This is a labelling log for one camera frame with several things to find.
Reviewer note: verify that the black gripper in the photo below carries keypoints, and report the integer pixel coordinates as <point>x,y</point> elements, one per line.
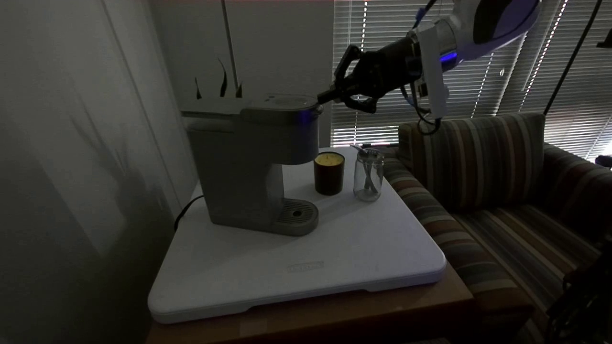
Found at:
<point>378,72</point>

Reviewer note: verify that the grey coffee maker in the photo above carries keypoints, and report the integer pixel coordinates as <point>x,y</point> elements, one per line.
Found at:
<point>239,160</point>

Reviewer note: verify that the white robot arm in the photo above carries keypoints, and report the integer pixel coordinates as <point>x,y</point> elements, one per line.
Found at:
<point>472,28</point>

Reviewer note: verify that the clear glass jar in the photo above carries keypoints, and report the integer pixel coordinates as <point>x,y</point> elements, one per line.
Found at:
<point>367,172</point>

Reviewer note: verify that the dark candle jar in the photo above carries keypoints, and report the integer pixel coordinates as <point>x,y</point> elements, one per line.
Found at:
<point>327,172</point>

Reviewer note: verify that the snake plant in teal pot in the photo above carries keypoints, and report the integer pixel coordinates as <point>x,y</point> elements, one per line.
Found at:
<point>221,82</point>

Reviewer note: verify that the window blinds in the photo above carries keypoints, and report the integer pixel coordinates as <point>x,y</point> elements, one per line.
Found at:
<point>560,67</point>

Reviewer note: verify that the striped sofa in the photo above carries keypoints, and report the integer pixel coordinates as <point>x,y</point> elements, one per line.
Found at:
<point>514,216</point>

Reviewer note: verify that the white board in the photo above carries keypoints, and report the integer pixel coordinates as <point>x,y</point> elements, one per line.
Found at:
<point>214,269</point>

